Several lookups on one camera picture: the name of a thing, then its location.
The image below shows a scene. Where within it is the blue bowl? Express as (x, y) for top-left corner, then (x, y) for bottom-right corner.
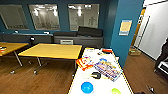
(80, 81), (95, 94)

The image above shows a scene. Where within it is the green bowl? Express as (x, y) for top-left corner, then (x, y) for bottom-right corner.
(110, 87), (122, 94)

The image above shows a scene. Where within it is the orange toy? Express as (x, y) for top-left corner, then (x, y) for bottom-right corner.
(75, 55), (94, 70)

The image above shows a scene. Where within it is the red toy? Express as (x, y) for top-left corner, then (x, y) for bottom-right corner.
(101, 48), (114, 55)

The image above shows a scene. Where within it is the yellow round pusher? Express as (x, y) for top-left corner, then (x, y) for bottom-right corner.
(81, 70), (92, 80)

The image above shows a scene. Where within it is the large interior window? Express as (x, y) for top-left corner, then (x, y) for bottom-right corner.
(28, 3), (61, 32)
(0, 4), (30, 31)
(68, 3), (100, 32)

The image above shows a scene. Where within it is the colourful toy pile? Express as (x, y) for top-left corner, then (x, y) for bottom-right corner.
(93, 58), (122, 82)

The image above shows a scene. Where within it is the low wooden table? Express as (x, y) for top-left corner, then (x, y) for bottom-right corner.
(0, 41), (30, 67)
(18, 43), (83, 75)

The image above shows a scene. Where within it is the yellow air hockey table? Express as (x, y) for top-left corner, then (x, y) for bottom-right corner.
(67, 47), (134, 94)

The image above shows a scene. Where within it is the woven basket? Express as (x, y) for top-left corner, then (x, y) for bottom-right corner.
(128, 46), (142, 57)

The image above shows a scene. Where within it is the small black device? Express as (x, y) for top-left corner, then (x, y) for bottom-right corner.
(30, 35), (36, 46)

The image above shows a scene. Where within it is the dark grey bench sofa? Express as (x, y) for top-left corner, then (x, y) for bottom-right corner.
(0, 31), (55, 46)

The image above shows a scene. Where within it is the framed yellow wall notice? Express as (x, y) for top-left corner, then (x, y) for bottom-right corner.
(118, 19), (133, 37)

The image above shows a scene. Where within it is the wooden door frame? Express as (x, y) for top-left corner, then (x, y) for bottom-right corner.
(131, 8), (148, 48)

